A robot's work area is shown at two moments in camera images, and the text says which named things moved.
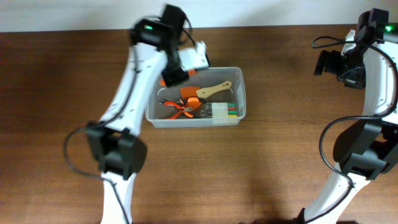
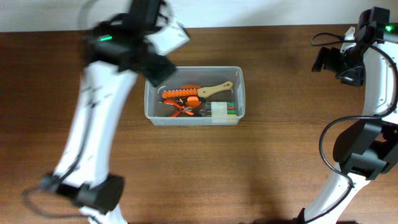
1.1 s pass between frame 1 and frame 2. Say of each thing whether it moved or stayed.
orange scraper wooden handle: stayed
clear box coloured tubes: stayed
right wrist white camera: stayed
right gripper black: stayed
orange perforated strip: moved
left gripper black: moved
